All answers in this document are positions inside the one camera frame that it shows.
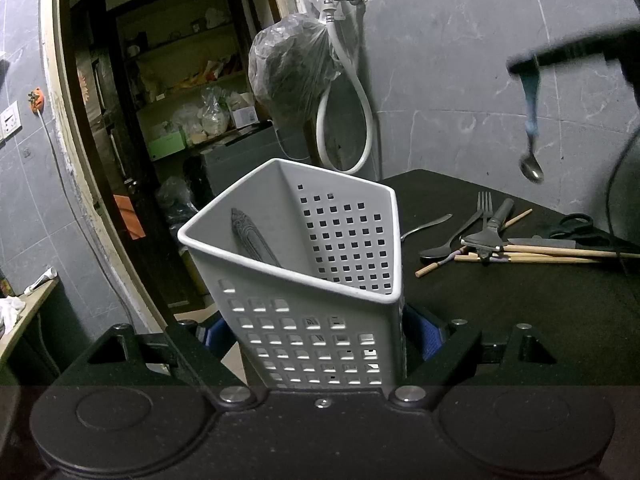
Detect black plastic bag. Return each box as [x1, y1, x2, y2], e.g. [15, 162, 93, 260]
[154, 175, 201, 223]

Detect white box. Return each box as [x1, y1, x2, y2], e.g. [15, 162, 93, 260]
[227, 94, 259, 128]

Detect white perforated utensil basket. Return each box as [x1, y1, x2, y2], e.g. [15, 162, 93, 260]
[177, 157, 405, 391]

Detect metal fork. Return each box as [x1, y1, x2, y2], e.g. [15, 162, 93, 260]
[460, 191, 494, 248]

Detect white tube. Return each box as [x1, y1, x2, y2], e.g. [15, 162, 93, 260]
[24, 266, 58, 297]

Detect wooden side counter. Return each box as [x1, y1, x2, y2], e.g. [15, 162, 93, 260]
[0, 275, 63, 366]

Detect clear bag of food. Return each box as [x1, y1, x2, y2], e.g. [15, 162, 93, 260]
[172, 87, 232, 146]

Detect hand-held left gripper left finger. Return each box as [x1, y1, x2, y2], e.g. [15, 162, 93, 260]
[62, 316, 253, 408]

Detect white cloth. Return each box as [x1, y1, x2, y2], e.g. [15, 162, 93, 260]
[0, 296, 27, 333]

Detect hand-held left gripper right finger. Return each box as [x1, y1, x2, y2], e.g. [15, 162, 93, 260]
[389, 304, 585, 409]

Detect small metal spoon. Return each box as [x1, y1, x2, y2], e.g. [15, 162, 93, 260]
[518, 127, 546, 184]

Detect green box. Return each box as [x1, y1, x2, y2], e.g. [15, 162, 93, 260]
[146, 131, 187, 162]

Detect metal peeler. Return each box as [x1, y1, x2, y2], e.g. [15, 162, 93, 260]
[460, 198, 516, 261]

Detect metal wall tap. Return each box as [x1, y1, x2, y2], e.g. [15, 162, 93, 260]
[315, 0, 368, 23]

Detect utensil with ridged grey handle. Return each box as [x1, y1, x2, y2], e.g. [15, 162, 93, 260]
[231, 207, 282, 267]

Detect white wall switch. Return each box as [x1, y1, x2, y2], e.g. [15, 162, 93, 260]
[0, 101, 23, 143]

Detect pale wooden door frame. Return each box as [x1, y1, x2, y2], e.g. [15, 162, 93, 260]
[40, 0, 303, 333]

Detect clear plastic bag dark contents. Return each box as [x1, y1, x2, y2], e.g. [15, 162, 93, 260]
[248, 12, 343, 121]

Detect white hose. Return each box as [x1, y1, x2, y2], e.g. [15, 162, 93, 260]
[316, 10, 375, 176]

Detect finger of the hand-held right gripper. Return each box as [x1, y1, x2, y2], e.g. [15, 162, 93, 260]
[506, 27, 623, 138]

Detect wooden storage shelf unit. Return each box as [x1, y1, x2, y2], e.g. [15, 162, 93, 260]
[117, 10, 261, 161]

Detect dark wooden door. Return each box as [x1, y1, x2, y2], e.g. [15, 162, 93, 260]
[70, 0, 151, 311]

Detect black kitchen scissors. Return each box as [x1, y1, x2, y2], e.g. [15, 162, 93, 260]
[506, 212, 640, 255]

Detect grey power cord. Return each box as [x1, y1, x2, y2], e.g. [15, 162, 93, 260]
[36, 110, 138, 328]

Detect dark metal spoon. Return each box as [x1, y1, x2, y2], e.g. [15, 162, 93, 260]
[419, 210, 483, 262]

